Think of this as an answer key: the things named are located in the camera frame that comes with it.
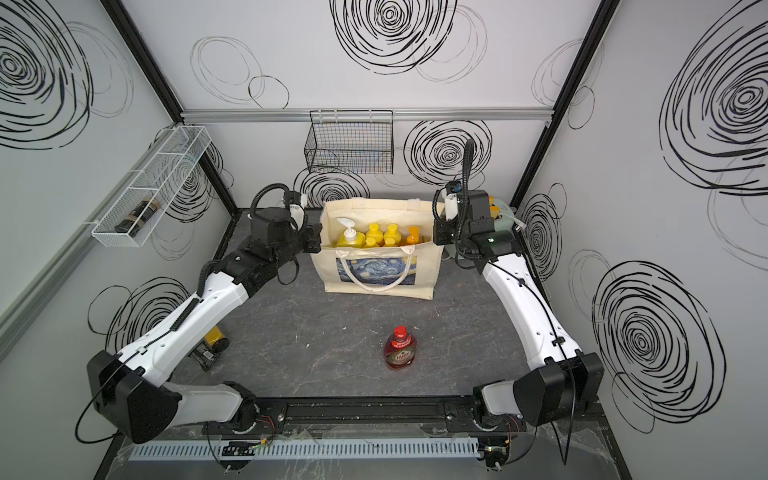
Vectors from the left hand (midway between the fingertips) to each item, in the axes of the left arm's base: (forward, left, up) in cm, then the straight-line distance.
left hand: (321, 225), depth 76 cm
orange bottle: (+4, -13, -8) cm, 16 cm away
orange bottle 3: (0, -13, -6) cm, 14 cm away
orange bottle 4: (+1, -18, -7) cm, 20 cm away
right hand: (+2, -32, +1) cm, 32 cm away
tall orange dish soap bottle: (+3, -25, -6) cm, 26 cm away
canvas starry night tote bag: (-4, -20, -14) cm, 24 cm away
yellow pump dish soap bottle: (+1, -7, -6) cm, 10 cm away
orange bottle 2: (+5, -19, -7) cm, 21 cm away
